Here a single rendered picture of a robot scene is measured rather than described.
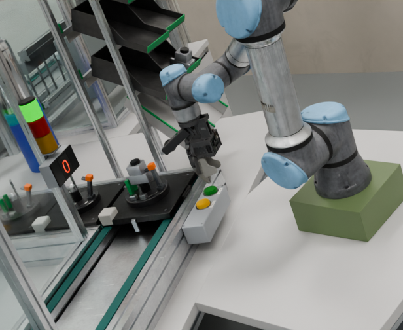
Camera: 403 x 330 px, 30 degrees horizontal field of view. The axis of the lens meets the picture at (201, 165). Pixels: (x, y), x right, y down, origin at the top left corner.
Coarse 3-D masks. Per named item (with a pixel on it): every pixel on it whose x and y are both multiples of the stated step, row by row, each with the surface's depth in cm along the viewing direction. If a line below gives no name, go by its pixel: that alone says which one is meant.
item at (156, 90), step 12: (108, 48) 245; (120, 48) 247; (96, 60) 237; (108, 60) 248; (132, 60) 247; (144, 60) 245; (96, 72) 240; (108, 72) 238; (132, 72) 244; (144, 72) 245; (156, 72) 245; (120, 84) 238; (144, 84) 239; (156, 84) 239; (156, 96) 233
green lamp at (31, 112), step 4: (36, 100) 200; (28, 104) 198; (32, 104) 198; (36, 104) 199; (20, 108) 199; (24, 108) 198; (28, 108) 198; (32, 108) 198; (36, 108) 199; (40, 108) 201; (24, 112) 199; (28, 112) 198; (32, 112) 198; (36, 112) 199; (40, 112) 200; (24, 116) 200; (28, 116) 199; (32, 116) 199; (36, 116) 199; (40, 116) 200; (28, 120) 200; (32, 120) 199
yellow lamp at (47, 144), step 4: (44, 136) 202; (48, 136) 202; (52, 136) 204; (36, 140) 203; (40, 140) 202; (44, 140) 202; (48, 140) 202; (52, 140) 203; (40, 144) 203; (44, 144) 202; (48, 144) 203; (52, 144) 203; (56, 144) 205; (40, 148) 204; (44, 148) 203; (48, 148) 203; (52, 148) 203; (56, 148) 204; (44, 152) 203; (48, 152) 203
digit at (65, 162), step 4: (64, 156) 207; (60, 160) 205; (64, 160) 207; (68, 160) 208; (60, 164) 205; (64, 164) 206; (68, 164) 208; (64, 168) 206; (68, 168) 208; (72, 168) 210; (64, 172) 206; (68, 172) 208
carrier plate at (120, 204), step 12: (168, 180) 233; (180, 180) 230; (192, 180) 229; (180, 192) 222; (120, 204) 229; (156, 204) 220; (168, 204) 218; (120, 216) 222; (132, 216) 219; (144, 216) 217; (156, 216) 215; (168, 216) 214
